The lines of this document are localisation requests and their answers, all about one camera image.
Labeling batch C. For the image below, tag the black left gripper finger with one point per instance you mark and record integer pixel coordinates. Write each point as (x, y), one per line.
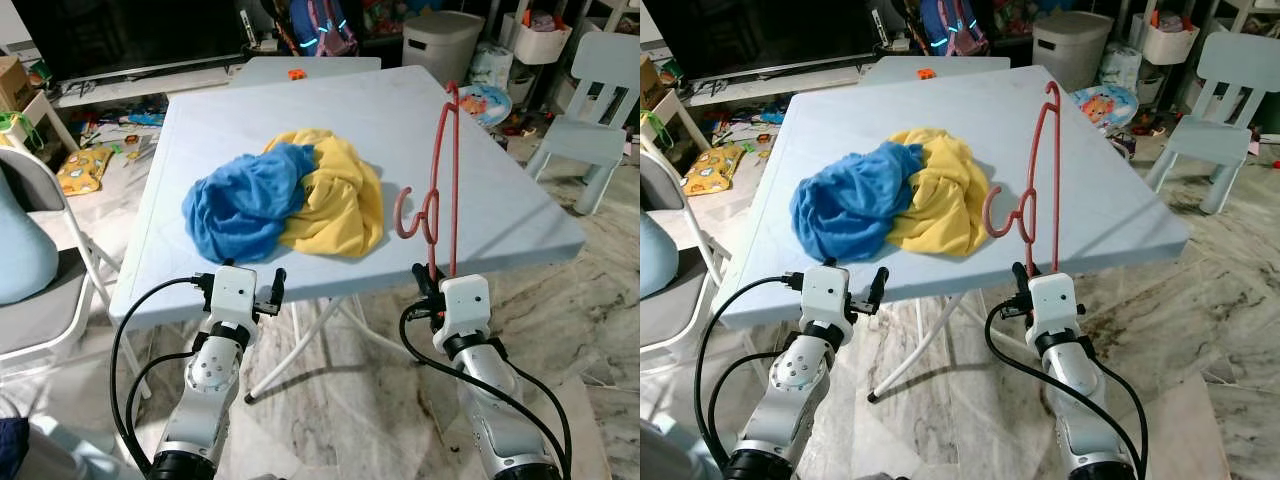
(277, 285)
(877, 285)

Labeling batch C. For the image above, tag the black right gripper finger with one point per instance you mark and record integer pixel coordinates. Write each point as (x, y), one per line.
(1021, 281)
(426, 282)

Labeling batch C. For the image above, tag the blue garment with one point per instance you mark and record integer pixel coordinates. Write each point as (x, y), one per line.
(245, 205)
(850, 205)

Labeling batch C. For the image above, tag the pink clothes hanger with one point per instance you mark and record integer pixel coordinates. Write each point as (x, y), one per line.
(455, 200)
(1055, 180)

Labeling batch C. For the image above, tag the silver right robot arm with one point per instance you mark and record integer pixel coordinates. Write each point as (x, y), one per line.
(1085, 410)
(500, 410)

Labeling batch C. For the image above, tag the yellow garment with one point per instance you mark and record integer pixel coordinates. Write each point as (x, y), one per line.
(950, 200)
(345, 200)

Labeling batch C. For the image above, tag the blue cartoon print cushion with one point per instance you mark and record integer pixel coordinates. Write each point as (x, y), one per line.
(485, 105)
(1105, 105)

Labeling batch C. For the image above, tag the light blue folding table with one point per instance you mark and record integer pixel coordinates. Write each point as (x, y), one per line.
(350, 100)
(960, 100)

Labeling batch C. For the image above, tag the yellow patterned cushion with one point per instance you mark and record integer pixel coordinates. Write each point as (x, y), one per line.
(714, 170)
(85, 170)

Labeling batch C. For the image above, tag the grey folding chair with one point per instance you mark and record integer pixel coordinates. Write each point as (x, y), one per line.
(60, 310)
(660, 320)

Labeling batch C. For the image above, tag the small orange toy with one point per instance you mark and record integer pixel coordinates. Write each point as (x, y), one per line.
(297, 74)
(925, 74)

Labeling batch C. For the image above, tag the light blue cushion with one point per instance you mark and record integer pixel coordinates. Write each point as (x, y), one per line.
(652, 255)
(20, 240)

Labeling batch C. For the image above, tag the small light blue table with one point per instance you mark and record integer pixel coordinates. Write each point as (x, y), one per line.
(950, 68)

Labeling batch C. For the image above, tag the patterned tissue pack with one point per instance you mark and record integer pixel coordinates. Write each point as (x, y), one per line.
(490, 65)
(1120, 65)

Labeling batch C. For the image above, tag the grey lidded bin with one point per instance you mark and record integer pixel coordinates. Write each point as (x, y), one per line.
(1072, 50)
(442, 45)

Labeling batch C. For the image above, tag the light blue kids chair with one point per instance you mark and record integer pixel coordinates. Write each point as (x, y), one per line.
(1230, 100)
(600, 100)

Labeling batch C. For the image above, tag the blue pink backpack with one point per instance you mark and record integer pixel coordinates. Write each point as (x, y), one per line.
(320, 28)
(952, 28)

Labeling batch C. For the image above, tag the white storage basket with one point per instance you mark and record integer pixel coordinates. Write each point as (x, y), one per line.
(540, 40)
(1170, 40)

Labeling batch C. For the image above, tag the black television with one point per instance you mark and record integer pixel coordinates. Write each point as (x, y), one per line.
(760, 35)
(130, 35)

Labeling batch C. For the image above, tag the cardboard box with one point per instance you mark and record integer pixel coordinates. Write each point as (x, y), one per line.
(12, 85)
(650, 85)

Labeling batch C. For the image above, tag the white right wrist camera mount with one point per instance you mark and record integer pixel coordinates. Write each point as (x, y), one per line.
(1054, 305)
(465, 310)

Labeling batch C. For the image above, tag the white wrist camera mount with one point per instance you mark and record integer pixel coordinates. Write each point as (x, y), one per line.
(465, 310)
(825, 293)
(1054, 305)
(233, 295)

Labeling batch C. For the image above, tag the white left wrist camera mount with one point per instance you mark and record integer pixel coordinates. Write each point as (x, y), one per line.
(233, 295)
(825, 293)

